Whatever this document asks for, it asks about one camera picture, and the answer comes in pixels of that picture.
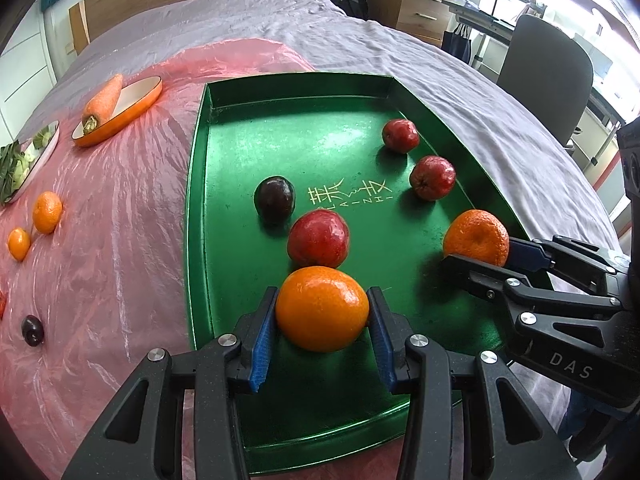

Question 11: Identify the orange mandarin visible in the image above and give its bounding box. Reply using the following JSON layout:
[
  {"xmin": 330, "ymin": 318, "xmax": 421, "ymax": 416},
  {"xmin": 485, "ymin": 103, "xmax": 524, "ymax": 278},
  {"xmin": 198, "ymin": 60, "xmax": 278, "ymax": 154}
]
[
  {"xmin": 442, "ymin": 209, "xmax": 510, "ymax": 266},
  {"xmin": 32, "ymin": 191, "xmax": 63, "ymax": 234}
]

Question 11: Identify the red apple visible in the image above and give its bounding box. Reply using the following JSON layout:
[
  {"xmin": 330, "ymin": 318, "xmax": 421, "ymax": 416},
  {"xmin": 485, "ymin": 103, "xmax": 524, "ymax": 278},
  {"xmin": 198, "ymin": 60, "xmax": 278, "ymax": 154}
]
[
  {"xmin": 286, "ymin": 209, "xmax": 350, "ymax": 269},
  {"xmin": 409, "ymin": 155, "xmax": 457, "ymax": 202},
  {"xmin": 382, "ymin": 119, "xmax": 420, "ymax": 154},
  {"xmin": 0, "ymin": 292, "xmax": 6, "ymax": 320}
]

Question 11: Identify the large orange front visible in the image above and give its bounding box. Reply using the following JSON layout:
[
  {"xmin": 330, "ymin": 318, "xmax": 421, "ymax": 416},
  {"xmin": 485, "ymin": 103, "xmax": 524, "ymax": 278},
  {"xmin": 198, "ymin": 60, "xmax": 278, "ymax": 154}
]
[{"xmin": 274, "ymin": 266, "xmax": 370, "ymax": 353}]

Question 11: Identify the small orange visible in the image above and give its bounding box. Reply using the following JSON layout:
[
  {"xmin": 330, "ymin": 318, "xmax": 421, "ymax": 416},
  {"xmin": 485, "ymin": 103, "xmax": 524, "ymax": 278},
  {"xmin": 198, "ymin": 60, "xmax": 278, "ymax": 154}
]
[{"xmin": 6, "ymin": 228, "xmax": 32, "ymax": 262}]

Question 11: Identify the dark purple plum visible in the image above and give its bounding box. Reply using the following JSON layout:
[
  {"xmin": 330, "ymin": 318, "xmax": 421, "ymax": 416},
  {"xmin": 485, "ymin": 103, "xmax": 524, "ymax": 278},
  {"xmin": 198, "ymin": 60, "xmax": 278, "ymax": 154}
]
[{"xmin": 254, "ymin": 176, "xmax": 296, "ymax": 223}]

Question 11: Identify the orange mandarin back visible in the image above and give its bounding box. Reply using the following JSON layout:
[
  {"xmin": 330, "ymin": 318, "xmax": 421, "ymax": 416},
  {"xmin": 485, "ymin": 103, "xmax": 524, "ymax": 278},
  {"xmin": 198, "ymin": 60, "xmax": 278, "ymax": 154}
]
[{"xmin": 32, "ymin": 191, "xmax": 63, "ymax": 234}]

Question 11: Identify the blue gloved right hand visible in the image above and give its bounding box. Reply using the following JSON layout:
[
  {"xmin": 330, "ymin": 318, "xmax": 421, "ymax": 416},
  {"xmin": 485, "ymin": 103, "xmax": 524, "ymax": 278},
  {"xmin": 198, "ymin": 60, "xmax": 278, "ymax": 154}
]
[{"xmin": 558, "ymin": 390, "xmax": 639, "ymax": 464}]

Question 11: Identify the lilac bed cover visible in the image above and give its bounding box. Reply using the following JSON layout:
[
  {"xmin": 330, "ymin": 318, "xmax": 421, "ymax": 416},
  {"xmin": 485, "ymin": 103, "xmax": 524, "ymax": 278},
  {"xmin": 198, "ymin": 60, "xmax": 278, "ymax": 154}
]
[{"xmin": 79, "ymin": 0, "xmax": 617, "ymax": 247}]

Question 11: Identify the pink plastic sheet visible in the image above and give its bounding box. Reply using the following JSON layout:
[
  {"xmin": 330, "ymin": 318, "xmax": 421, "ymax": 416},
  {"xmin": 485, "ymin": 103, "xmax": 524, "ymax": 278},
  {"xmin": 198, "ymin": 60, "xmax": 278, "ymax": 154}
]
[{"xmin": 1, "ymin": 38, "xmax": 386, "ymax": 479}]

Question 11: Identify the grey office chair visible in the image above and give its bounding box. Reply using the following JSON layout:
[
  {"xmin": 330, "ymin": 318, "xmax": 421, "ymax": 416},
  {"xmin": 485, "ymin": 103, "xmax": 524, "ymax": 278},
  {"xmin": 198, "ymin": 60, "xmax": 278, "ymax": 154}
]
[{"xmin": 496, "ymin": 13, "xmax": 596, "ymax": 148}]

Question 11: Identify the green metal tray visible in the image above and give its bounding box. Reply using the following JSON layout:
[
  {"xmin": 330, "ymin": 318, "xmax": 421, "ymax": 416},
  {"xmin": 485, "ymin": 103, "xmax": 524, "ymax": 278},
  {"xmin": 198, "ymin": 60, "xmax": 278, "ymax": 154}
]
[{"xmin": 184, "ymin": 72, "xmax": 526, "ymax": 474}]

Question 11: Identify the dark blue paper bag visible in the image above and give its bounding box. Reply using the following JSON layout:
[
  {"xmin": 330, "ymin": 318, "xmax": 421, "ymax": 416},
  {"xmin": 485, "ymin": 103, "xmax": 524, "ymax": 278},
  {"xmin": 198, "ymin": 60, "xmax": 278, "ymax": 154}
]
[{"xmin": 442, "ymin": 23, "xmax": 472, "ymax": 64}]

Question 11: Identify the desk by window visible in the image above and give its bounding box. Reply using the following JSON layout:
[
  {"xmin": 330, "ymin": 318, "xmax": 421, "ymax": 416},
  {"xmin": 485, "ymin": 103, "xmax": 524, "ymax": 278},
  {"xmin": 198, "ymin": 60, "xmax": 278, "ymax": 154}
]
[{"xmin": 441, "ymin": 0, "xmax": 626, "ymax": 172}]

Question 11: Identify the wooden drawer cabinet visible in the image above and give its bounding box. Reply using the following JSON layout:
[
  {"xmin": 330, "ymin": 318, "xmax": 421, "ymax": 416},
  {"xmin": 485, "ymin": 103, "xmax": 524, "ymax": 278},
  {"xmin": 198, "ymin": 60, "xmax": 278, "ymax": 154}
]
[{"xmin": 368, "ymin": 0, "xmax": 452, "ymax": 48}]

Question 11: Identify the green leafy vegetable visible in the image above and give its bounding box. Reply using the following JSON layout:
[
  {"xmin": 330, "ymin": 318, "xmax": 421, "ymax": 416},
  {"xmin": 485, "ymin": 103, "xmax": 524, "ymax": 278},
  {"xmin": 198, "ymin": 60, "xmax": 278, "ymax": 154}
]
[{"xmin": 0, "ymin": 127, "xmax": 53, "ymax": 204}]

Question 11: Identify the patterned grey plate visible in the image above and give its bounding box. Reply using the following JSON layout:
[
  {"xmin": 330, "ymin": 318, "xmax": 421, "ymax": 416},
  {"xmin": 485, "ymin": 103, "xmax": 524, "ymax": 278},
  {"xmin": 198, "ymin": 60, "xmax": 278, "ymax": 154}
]
[{"xmin": 1, "ymin": 120, "xmax": 60, "ymax": 205}]

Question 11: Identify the orange carrot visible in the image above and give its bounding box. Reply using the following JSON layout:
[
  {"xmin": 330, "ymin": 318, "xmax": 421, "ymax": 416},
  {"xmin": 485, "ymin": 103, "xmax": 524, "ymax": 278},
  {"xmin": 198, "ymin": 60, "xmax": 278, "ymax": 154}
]
[{"xmin": 81, "ymin": 74, "xmax": 124, "ymax": 134}]

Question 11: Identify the orange ceramic dish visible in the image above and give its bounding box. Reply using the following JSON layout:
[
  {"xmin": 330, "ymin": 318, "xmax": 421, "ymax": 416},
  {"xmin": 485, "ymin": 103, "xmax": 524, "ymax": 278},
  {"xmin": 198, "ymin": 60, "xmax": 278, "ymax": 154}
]
[{"xmin": 72, "ymin": 76, "xmax": 163, "ymax": 148}]

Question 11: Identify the white wardrobe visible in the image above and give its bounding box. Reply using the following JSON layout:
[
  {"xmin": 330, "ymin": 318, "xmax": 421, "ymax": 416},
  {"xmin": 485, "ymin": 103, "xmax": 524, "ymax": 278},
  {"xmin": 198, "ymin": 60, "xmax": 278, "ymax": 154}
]
[{"xmin": 0, "ymin": 1, "xmax": 56, "ymax": 145}]

